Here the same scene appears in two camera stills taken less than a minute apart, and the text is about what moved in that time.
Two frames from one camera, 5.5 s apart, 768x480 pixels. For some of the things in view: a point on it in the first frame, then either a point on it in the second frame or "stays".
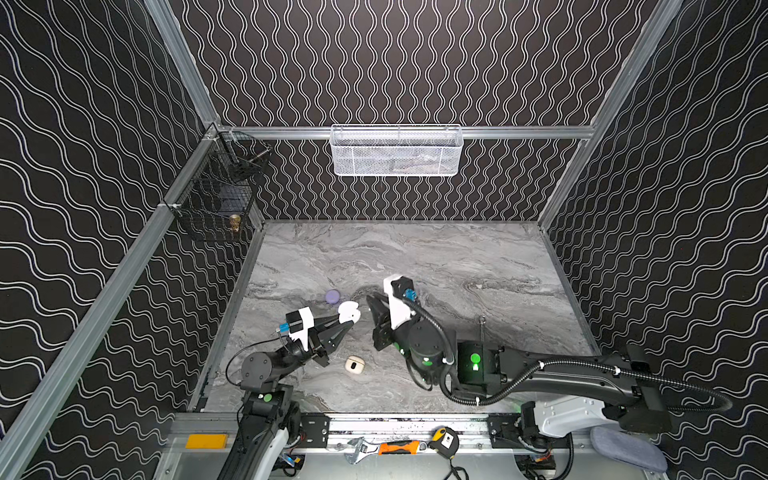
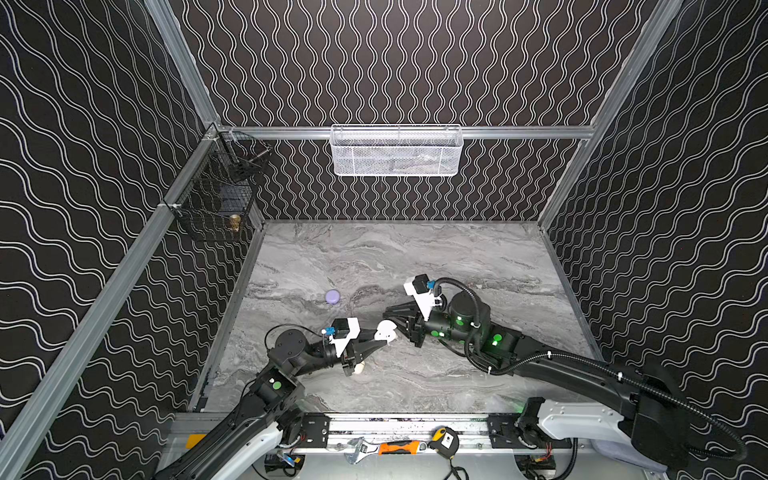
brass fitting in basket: [235, 221] stays
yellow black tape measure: [445, 442] stays
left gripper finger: [330, 340] to [364, 348]
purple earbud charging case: [332, 296] stays
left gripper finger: [326, 321] to [367, 331]
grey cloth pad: [634, 448] stays
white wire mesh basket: [396, 150] stays
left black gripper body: [315, 336] to [350, 352]
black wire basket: [215, 195] stays
